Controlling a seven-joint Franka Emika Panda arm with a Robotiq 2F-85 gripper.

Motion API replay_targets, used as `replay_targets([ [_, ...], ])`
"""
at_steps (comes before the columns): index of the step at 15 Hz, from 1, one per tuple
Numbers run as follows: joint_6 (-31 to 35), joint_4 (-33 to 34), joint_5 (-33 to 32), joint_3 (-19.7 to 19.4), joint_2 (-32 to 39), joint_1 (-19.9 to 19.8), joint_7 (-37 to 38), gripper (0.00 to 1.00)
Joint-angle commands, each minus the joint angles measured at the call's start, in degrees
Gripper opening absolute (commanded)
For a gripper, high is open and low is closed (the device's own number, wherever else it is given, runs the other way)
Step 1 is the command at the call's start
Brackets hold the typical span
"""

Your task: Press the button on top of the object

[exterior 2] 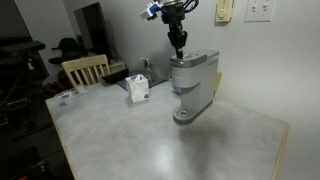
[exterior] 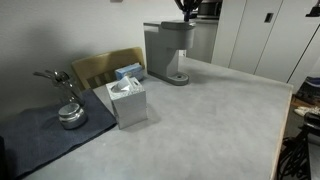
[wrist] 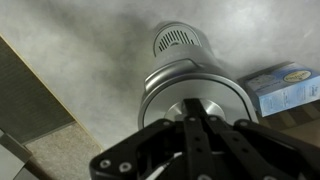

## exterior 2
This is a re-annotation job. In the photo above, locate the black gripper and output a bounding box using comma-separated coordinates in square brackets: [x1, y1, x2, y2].
[160, 3, 189, 60]

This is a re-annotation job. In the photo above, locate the grey single-serve coffee maker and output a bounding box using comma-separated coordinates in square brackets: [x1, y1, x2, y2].
[169, 48, 221, 126]

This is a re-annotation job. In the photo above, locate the clear glass bottle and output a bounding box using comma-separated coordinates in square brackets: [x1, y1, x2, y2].
[139, 56, 155, 84]

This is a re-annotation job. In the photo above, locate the blue place mat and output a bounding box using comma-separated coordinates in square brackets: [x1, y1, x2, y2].
[115, 71, 168, 91]

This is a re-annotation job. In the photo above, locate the wooden board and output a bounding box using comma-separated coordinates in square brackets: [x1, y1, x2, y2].
[214, 71, 224, 98]

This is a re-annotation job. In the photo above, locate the white tissue box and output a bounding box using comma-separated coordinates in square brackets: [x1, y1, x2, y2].
[124, 73, 151, 105]

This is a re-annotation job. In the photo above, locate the black flat tray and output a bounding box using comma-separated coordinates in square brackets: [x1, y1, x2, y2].
[101, 67, 131, 85]

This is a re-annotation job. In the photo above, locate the black flat screen monitor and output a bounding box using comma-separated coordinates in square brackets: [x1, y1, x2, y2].
[73, 2, 113, 57]

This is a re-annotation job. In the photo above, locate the light wooden chair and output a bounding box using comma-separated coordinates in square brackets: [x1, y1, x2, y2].
[61, 53, 111, 89]

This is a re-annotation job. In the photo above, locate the white coffee pod cup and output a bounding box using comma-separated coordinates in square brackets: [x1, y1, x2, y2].
[61, 92, 73, 105]
[75, 84, 86, 95]

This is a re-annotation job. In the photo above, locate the black hat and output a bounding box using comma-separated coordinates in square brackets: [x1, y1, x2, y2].
[48, 37, 82, 65]

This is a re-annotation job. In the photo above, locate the black shelf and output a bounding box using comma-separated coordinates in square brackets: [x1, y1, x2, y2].
[0, 40, 47, 58]

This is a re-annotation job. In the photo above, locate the blue black cable bundle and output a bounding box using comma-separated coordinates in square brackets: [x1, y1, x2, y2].
[181, 0, 201, 15]

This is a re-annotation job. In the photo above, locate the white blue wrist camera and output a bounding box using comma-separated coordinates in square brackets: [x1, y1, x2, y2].
[139, 1, 164, 22]

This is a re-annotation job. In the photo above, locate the beige wall thermostat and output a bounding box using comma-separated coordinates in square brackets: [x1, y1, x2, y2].
[215, 0, 235, 24]

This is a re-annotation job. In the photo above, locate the white light switch plate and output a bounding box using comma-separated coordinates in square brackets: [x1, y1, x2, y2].
[243, 0, 277, 24]

